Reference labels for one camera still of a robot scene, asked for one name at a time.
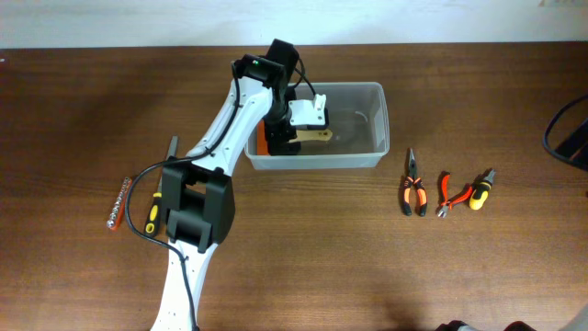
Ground orange scraper wooden handle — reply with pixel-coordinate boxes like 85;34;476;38
255;120;333;155

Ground clear plastic container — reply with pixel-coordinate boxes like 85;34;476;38
244;82;390;170

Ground orange black needle-nose pliers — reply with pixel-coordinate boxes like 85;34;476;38
401;148;428;217

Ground metal file yellow black handle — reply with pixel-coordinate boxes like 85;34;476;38
143;136;179;238

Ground red diagonal cutters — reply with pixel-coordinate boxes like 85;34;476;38
436;172;473;218

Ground orange socket bit rail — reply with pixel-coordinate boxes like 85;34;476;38
107;177;132;231

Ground yellow black stubby screwdriver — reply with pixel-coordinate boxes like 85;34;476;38
469;169;496;211

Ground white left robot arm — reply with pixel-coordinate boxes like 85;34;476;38
153;40;300;330

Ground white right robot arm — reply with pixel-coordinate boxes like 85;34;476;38
435;316;587;331

